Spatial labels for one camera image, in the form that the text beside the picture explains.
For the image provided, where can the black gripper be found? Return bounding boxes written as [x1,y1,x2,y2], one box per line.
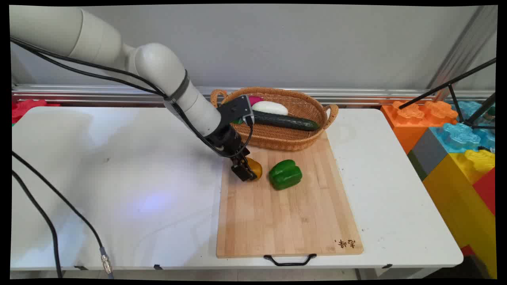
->
[204,123,257,182]

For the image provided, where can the yellow round fruit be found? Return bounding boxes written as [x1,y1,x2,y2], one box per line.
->
[246,157,263,181]

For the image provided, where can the dark green cucumber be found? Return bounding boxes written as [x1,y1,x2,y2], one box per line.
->
[232,110,320,132]

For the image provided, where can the woven wicker basket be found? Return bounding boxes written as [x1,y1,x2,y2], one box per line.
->
[210,87,339,152]

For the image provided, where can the green bell pepper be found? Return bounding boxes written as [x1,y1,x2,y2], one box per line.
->
[269,160,303,190]

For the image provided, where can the white eggplant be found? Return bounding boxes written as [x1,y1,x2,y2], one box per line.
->
[252,101,289,116]

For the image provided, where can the bamboo cutting board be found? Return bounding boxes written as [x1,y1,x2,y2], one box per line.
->
[216,131,364,258]

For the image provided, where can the orange toy block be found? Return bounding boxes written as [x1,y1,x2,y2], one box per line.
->
[380,100,459,155]

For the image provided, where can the grey toy block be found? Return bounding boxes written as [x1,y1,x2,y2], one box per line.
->
[407,127,448,181]

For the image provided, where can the blue toy block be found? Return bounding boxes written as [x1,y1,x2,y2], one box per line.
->
[430,101,496,153]

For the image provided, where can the yellow toy block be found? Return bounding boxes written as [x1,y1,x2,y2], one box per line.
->
[422,150,497,278]

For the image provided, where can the black tripod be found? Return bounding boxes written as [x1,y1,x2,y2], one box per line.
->
[398,57,496,153]

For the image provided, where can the red foam piece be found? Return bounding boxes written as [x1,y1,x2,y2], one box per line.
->
[12,99,61,124]

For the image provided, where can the red toy block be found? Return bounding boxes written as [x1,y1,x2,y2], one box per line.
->
[472,168,496,216]

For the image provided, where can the grey arm strap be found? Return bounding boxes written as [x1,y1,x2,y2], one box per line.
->
[164,70,191,105]

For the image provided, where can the black cutting board handle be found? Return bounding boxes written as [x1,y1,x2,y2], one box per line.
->
[263,253,317,267]

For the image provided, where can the aluminium rail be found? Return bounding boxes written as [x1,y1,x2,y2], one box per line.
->
[12,84,496,106]

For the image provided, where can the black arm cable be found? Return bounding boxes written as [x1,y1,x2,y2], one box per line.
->
[10,40,167,96]
[10,36,254,159]

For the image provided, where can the black cable with metal plug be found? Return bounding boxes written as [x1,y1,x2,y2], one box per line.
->
[12,152,114,279]

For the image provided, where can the plain black cable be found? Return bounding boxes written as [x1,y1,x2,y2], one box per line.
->
[12,171,63,278]

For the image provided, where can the aluminium frame post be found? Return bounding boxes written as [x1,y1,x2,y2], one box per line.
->
[426,6,497,91]

